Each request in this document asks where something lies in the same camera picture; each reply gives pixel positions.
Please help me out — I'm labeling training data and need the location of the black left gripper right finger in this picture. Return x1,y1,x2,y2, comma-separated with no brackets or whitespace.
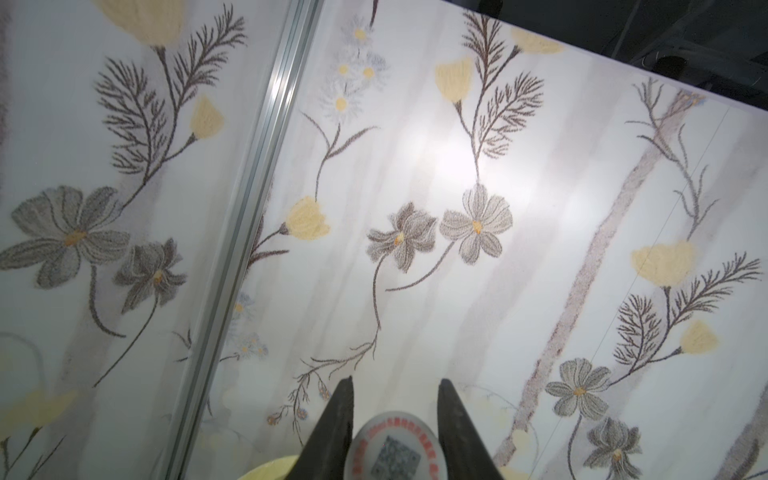
437,379,503,480

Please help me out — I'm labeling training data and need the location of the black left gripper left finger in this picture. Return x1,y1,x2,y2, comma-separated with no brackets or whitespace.
285,377,354,480

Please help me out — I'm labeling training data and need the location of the red orange tea bottle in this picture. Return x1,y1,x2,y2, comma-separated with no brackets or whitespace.
343,411,448,480

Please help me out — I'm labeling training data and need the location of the white bin with yellow liner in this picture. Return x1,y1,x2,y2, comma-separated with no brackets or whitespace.
238,455,299,480

